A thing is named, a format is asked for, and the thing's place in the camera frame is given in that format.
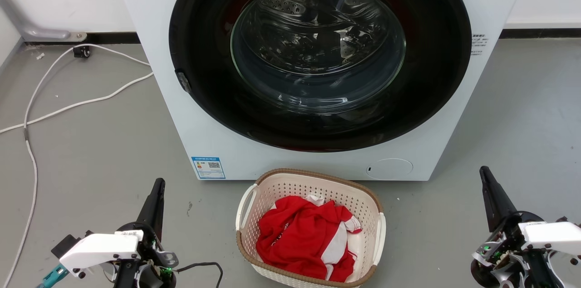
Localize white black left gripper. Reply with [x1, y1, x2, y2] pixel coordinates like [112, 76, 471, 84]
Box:
[59, 178, 179, 288]

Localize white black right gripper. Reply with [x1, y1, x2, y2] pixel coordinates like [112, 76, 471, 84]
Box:
[471, 166, 581, 288]

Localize cream plastic laundry basket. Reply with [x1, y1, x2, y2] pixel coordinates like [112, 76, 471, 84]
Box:
[235, 169, 387, 288]

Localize blue energy label sticker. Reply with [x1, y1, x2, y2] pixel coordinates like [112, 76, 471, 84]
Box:
[191, 156, 226, 180]

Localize round white filter cover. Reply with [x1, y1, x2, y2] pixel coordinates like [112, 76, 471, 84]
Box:
[366, 158, 414, 181]

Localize teal connector piece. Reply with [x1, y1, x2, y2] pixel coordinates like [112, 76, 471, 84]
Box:
[37, 264, 69, 288]

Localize grey washer door latch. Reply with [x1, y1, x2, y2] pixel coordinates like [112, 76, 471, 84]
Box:
[176, 70, 192, 94]

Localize round black glass washer door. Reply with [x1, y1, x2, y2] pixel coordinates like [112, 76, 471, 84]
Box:
[169, 0, 473, 152]

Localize red and white garment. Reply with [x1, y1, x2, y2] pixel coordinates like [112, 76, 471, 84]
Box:
[256, 195, 362, 283]

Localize small printed text sticker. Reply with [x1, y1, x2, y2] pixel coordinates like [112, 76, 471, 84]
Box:
[470, 33, 488, 56]

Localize white front-load washing machine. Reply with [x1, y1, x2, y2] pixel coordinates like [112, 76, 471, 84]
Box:
[109, 0, 535, 181]

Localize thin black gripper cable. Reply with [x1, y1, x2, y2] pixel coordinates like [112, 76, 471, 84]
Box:
[175, 262, 224, 288]

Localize long looping white cable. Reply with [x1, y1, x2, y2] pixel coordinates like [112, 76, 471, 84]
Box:
[3, 44, 151, 288]

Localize short white cable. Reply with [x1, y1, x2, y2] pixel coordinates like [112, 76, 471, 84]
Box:
[0, 72, 154, 135]

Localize grey wall pipe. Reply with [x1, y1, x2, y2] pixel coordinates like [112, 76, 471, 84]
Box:
[0, 0, 88, 43]

